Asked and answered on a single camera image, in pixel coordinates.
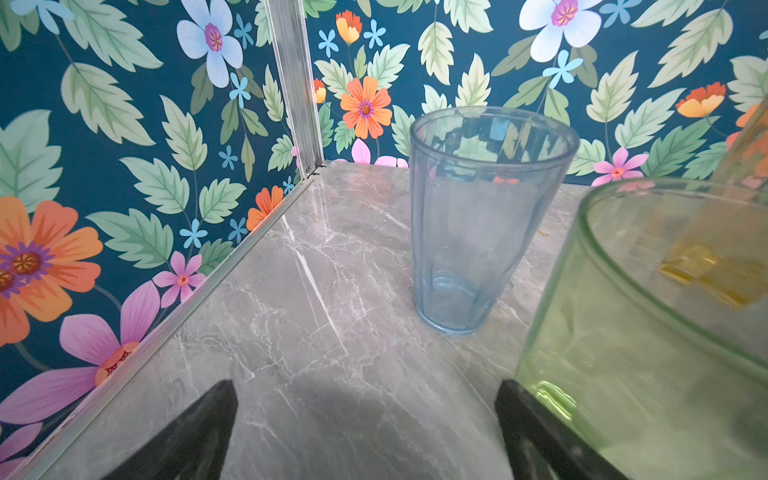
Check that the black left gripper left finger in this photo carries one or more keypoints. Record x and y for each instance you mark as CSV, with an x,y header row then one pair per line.
x,y
192,446

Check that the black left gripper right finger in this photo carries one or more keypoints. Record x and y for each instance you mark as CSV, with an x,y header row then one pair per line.
x,y
540,446

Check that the green tall plastic tumbler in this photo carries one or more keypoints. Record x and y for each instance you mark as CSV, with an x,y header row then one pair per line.
x,y
663,380

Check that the blue tall plastic tumbler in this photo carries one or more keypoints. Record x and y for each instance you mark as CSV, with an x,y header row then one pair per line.
x,y
481,180

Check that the yellow tall plastic tumbler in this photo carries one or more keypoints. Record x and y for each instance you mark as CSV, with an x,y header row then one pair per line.
x,y
724,251

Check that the aluminium frame corner post left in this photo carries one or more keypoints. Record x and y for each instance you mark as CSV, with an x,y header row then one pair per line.
x,y
291,47

